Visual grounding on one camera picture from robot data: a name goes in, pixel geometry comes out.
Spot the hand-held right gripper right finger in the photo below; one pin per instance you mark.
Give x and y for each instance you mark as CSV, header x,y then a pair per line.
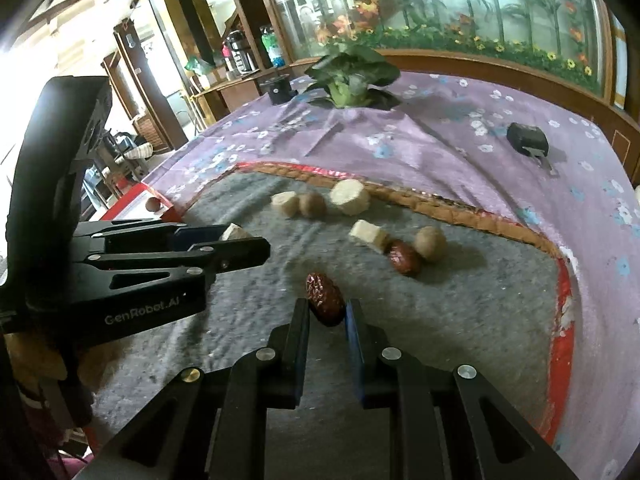
x,y
355,355

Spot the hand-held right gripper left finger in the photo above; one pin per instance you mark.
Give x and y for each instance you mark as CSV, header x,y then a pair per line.
x,y
299,355

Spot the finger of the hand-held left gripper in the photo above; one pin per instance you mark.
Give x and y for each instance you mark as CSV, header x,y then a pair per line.
x,y
200,234
240,255

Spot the peeled banana piece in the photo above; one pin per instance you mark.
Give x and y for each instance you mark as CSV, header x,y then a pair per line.
x,y
350,196
367,235
236,232
285,204

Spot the red tray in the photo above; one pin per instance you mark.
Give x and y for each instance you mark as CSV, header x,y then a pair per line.
x,y
130,205

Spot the brown longan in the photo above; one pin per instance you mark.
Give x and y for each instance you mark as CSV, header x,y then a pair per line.
x,y
312,205
430,243

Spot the wicker basket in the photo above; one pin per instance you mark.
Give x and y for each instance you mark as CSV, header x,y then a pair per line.
x,y
150,132

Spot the grey felt mat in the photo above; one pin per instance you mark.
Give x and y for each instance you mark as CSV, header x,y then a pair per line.
x,y
450,320

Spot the low wooden sideboard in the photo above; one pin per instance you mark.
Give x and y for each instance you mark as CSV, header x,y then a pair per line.
x,y
230,95

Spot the black cylindrical motor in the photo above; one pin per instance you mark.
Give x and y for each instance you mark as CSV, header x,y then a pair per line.
x,y
277,91

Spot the green plastic bag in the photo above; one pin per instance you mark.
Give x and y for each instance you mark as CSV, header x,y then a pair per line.
x,y
200,65

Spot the red water bottle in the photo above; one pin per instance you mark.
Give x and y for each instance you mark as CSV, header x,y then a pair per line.
x,y
226,59

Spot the green bok choy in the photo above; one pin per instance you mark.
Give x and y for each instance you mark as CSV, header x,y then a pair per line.
x,y
345,85

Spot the green plastic bottle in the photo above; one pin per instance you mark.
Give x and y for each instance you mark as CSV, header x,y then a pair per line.
x,y
272,47

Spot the purple floral tablecloth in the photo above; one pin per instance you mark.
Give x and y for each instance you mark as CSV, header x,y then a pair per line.
x,y
440,125

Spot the black car key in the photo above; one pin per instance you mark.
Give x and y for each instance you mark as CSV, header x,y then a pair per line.
x,y
525,140

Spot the painted flower glass screen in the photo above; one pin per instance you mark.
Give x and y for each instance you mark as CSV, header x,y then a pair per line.
x,y
450,5

